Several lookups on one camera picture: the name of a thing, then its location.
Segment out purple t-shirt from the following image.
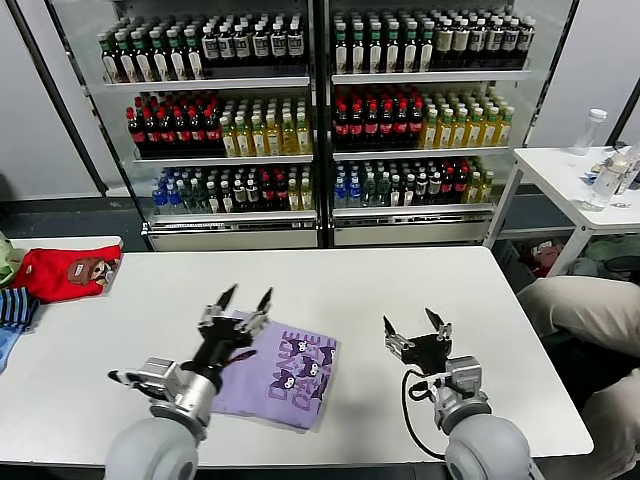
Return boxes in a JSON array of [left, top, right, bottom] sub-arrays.
[[209, 309, 343, 435]]

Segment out dark bottle white label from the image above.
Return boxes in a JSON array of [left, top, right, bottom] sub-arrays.
[[252, 22, 271, 66], [218, 25, 236, 67], [235, 24, 254, 67], [287, 20, 306, 64], [202, 26, 220, 68], [270, 21, 289, 65]]

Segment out yellow juice bottle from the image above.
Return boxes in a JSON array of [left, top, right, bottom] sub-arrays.
[[250, 114, 268, 156], [221, 115, 238, 157], [437, 108, 454, 149], [483, 106, 500, 148], [265, 114, 282, 156], [236, 115, 253, 157], [295, 113, 312, 156], [422, 108, 439, 149], [452, 107, 469, 149], [280, 113, 297, 156], [498, 106, 515, 147], [467, 107, 485, 148]]

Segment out white side table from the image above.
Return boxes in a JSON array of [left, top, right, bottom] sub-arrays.
[[482, 143, 640, 285]]

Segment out tall clear bottle white cap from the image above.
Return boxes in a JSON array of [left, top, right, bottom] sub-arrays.
[[573, 107, 609, 156]]

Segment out white plastic gadget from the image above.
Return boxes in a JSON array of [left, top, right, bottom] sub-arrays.
[[602, 151, 640, 195]]

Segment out drinks display cabinet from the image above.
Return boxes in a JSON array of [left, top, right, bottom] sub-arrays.
[[47, 0, 324, 251], [322, 0, 581, 247]]

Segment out long black slanted pole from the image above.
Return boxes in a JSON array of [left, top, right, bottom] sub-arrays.
[[7, 0, 110, 197]]

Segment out green clothes pile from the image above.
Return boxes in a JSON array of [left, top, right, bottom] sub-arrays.
[[569, 233, 640, 285]]

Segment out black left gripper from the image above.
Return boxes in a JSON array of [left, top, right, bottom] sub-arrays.
[[192, 283, 275, 375]]

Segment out green cap dark tea bottle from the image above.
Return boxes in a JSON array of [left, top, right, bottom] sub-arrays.
[[132, 30, 154, 82], [419, 20, 435, 73], [183, 28, 205, 80], [385, 20, 402, 74], [368, 20, 385, 74], [99, 31, 120, 83], [402, 20, 420, 74], [115, 30, 137, 83], [350, 20, 368, 75], [149, 29, 170, 82], [167, 29, 187, 81], [333, 20, 350, 75]]

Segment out beige trousers leg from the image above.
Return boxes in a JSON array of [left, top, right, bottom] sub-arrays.
[[582, 367, 640, 480], [517, 274, 640, 351]]

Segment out dark bottle beige label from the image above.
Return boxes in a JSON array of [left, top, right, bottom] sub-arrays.
[[503, 18, 520, 68], [469, 18, 488, 69], [486, 18, 505, 69], [452, 19, 471, 70], [518, 18, 536, 68], [434, 19, 454, 70]]

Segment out clear plastic water bottle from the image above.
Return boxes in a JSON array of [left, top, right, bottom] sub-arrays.
[[582, 161, 621, 213]]

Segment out red shirt with bear print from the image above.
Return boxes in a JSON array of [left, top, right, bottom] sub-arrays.
[[12, 243, 124, 304]]

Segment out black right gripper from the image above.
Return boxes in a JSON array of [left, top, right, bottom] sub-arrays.
[[382, 306, 455, 377]]

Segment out light blue garment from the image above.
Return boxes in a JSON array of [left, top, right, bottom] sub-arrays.
[[0, 327, 26, 375]]

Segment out short black slanted pole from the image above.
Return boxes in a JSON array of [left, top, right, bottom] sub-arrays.
[[612, 86, 640, 148]]

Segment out light green garment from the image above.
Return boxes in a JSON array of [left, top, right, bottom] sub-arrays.
[[0, 235, 26, 289]]

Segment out black storage crate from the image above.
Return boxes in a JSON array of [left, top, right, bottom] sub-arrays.
[[497, 237, 554, 296]]

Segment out blue black striped garment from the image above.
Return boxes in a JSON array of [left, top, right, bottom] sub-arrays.
[[0, 285, 42, 334]]

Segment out white cabinet shelf board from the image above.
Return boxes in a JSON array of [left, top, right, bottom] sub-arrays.
[[132, 153, 315, 165], [103, 75, 312, 93], [142, 209, 319, 231], [333, 203, 496, 221], [332, 70, 534, 85], [333, 146, 516, 161]]

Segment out red clothes pile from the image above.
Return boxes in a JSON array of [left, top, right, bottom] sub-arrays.
[[519, 241, 569, 275]]

